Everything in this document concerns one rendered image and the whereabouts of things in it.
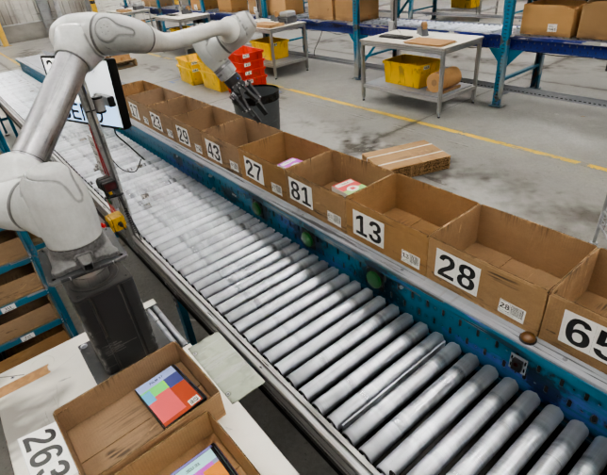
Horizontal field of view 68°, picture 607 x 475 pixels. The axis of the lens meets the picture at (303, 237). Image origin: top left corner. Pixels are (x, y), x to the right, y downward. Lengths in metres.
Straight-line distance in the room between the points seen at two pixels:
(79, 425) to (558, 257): 1.56
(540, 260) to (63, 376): 1.63
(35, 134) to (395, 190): 1.32
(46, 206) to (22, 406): 0.68
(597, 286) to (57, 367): 1.76
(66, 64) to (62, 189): 0.50
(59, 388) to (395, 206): 1.42
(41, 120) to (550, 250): 1.64
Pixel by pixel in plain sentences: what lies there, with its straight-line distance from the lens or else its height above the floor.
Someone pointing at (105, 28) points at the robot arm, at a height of 1.71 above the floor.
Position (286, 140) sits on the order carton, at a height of 1.00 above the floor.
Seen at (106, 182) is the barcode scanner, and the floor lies 1.09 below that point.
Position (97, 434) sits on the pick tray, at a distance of 1.52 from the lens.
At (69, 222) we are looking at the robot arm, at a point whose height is 1.31.
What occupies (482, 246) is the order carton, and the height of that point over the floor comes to 0.89.
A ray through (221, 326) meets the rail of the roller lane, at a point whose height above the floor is 0.74.
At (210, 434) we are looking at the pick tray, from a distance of 1.39.
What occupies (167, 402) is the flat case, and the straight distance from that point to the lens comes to 1.45.
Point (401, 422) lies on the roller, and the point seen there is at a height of 0.75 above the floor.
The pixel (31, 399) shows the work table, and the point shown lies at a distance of 1.74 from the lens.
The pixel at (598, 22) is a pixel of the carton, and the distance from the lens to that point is 5.75.
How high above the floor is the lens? 1.88
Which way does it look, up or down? 33 degrees down
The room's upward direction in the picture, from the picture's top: 6 degrees counter-clockwise
